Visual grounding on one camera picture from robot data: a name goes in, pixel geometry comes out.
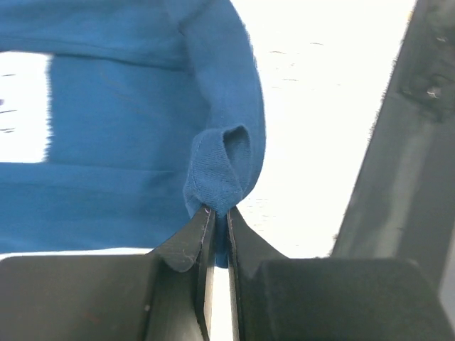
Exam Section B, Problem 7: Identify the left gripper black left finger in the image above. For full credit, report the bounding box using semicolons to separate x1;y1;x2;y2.
1;207;215;340

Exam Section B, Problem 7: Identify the blue printed t shirt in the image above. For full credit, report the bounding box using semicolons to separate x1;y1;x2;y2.
1;1;266;267

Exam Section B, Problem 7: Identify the floral patterned table mat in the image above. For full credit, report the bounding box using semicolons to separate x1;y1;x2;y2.
0;0;417;341

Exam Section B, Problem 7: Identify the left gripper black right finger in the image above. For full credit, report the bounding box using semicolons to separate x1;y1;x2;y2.
227;209;454;341

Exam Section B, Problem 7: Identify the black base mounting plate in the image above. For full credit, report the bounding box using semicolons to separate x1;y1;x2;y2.
332;1;454;310

